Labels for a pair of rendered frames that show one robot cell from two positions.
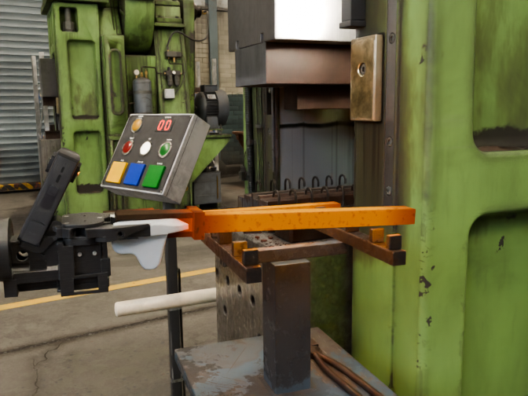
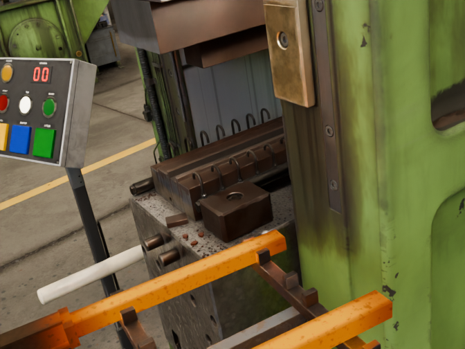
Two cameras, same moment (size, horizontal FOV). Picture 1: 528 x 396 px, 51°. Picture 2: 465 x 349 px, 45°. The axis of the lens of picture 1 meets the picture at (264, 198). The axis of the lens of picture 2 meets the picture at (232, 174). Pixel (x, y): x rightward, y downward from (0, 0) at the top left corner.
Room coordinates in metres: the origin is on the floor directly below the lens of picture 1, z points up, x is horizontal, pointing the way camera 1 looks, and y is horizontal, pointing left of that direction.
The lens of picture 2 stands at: (0.29, -0.02, 1.50)
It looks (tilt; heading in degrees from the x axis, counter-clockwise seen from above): 26 degrees down; 356
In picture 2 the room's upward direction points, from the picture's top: 10 degrees counter-clockwise
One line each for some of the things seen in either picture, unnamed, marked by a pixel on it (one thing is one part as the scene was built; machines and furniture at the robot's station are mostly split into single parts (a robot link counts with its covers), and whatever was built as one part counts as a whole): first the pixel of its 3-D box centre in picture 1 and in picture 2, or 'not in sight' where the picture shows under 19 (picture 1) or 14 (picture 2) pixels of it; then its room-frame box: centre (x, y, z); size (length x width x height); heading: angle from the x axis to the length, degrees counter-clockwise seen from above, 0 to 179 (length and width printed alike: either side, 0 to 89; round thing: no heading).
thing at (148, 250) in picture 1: (152, 245); not in sight; (0.65, 0.13, 1.06); 0.09 x 0.03 x 0.06; 106
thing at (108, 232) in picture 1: (111, 231); not in sight; (0.63, 0.18, 1.08); 0.09 x 0.05 x 0.02; 106
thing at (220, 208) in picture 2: (305, 223); (236, 210); (1.27, -0.09, 0.95); 0.12 x 0.08 x 0.06; 114
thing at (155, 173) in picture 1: (154, 177); (45, 142); (1.73, 0.34, 1.01); 0.07 x 0.05 x 0.07; 49
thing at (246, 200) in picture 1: (323, 203); (249, 156); (1.50, -0.16, 0.96); 0.42 x 0.20 x 0.09; 114
